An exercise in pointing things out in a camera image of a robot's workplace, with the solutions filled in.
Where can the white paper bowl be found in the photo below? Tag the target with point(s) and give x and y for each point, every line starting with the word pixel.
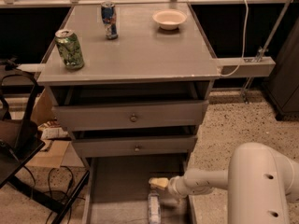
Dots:
pixel 169 19

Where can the grey top drawer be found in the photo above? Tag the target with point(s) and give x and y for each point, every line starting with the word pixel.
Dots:
pixel 129 116

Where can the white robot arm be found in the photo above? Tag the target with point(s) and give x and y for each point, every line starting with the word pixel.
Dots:
pixel 260 183

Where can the blue soda can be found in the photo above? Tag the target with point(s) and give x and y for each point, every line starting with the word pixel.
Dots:
pixel 108 15

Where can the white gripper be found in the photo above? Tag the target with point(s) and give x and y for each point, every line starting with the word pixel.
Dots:
pixel 175 186

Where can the blue label plastic bottle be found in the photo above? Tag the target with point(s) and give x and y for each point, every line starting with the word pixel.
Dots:
pixel 154 209

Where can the dark cabinet at right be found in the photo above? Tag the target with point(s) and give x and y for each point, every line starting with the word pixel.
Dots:
pixel 282 86

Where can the grey middle drawer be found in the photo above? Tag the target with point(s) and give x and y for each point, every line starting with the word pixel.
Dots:
pixel 112 147

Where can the cardboard piece on floor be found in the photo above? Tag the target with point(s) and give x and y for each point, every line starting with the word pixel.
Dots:
pixel 51 155

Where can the black chair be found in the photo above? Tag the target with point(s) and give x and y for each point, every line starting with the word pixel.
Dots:
pixel 19 144

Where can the grey open bottom drawer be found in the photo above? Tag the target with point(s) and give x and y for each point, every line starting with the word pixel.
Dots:
pixel 119 187

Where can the grey metal rail beam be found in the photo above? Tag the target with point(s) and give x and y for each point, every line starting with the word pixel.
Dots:
pixel 245 67

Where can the green soda can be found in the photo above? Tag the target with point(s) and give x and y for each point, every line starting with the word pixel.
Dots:
pixel 69 49

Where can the grey drawer cabinet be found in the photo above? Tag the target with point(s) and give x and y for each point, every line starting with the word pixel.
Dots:
pixel 145 64

